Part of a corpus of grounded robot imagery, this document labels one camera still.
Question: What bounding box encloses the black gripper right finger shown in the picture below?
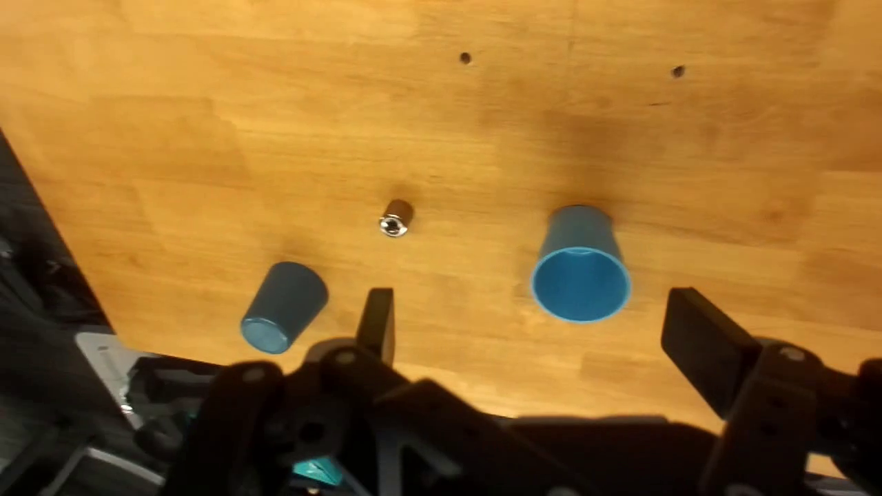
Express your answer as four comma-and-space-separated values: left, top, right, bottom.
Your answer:
658, 283, 765, 421

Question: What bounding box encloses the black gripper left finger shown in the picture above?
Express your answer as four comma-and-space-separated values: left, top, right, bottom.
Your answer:
353, 287, 396, 366

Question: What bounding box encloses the dark blue plastic cup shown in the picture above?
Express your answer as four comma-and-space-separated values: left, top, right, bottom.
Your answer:
236, 258, 330, 355

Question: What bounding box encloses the light blue plastic cup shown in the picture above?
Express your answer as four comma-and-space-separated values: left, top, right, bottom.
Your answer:
528, 200, 635, 327

